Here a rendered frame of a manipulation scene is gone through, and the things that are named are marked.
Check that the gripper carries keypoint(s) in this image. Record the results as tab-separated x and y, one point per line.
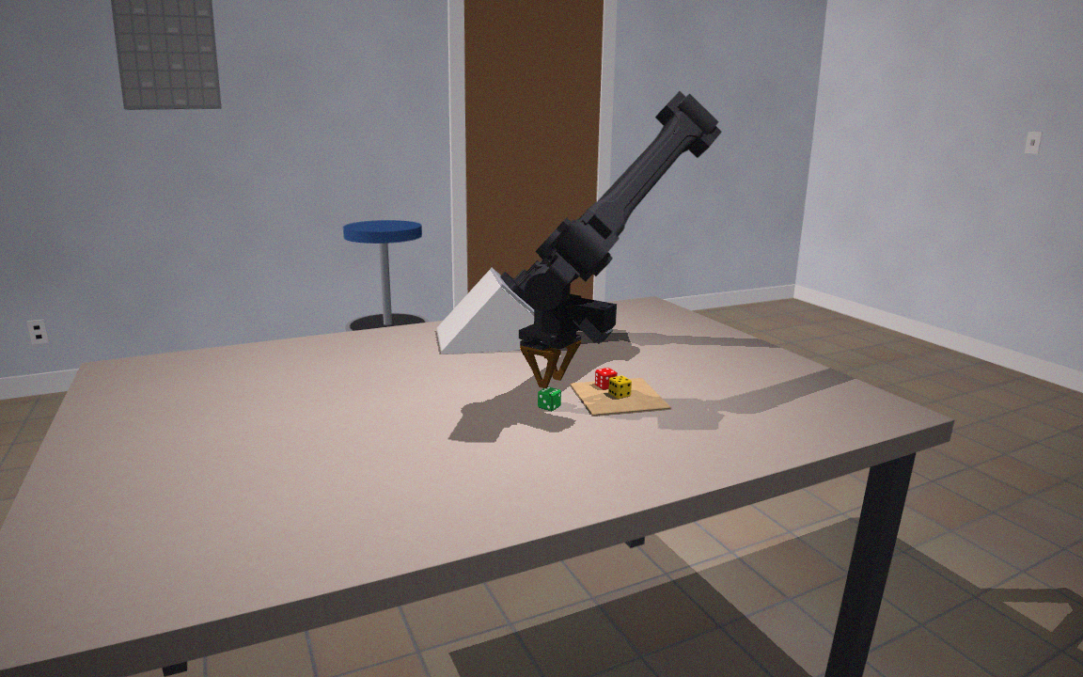
534	341

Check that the yellow dice with black pips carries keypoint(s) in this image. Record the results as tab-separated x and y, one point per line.
620	387

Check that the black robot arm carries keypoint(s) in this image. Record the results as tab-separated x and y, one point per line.
583	251

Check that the green dice with white pips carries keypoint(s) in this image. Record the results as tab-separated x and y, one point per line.
549	398

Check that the red dice with white pips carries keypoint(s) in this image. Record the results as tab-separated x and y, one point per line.
602	377

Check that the tan mat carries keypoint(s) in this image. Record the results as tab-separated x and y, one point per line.
600	403

